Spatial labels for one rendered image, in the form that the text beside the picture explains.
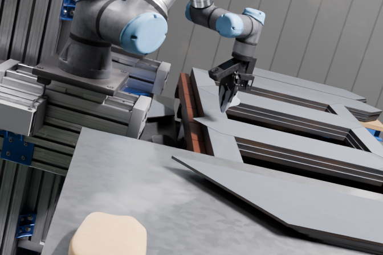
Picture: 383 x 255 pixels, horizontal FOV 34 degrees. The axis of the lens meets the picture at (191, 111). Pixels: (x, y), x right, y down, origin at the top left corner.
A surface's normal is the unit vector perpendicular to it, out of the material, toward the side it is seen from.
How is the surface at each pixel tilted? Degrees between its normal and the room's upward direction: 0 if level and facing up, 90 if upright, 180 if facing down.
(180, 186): 0
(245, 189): 0
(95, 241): 12
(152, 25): 96
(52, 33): 90
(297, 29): 90
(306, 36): 90
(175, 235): 0
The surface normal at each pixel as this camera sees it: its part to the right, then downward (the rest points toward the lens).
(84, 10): -0.57, 0.07
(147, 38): 0.68, 0.47
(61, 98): -0.08, 0.27
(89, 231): 0.08, -0.93
